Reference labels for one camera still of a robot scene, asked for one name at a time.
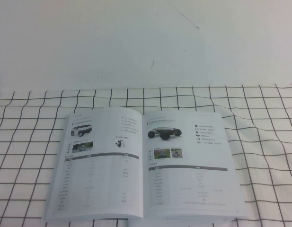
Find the white product catalogue book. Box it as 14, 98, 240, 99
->
43, 107, 249, 224

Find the white black-grid tablecloth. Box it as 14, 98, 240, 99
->
0, 84, 292, 227

